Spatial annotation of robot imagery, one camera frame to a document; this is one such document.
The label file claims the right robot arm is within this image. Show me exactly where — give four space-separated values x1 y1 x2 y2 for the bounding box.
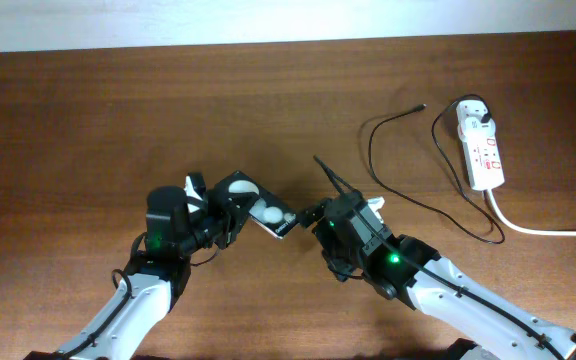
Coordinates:
297 191 576 359

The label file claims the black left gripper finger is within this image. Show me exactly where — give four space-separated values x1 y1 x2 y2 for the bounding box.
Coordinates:
186 172 206 200
226 192 258 220

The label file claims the black USB charging cable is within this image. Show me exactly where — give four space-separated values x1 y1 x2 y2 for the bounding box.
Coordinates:
358 93 507 246

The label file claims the white power strip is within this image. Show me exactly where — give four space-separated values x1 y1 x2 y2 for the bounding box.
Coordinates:
456 100 505 191

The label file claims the white power strip cord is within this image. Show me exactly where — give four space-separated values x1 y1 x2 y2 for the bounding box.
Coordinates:
483 188 576 239

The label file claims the white USB charger adapter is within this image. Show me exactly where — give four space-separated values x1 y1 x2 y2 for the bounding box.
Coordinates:
458 113 496 142

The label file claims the black Galaxy flip phone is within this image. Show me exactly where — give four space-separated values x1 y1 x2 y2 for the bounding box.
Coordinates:
215 171 297 239

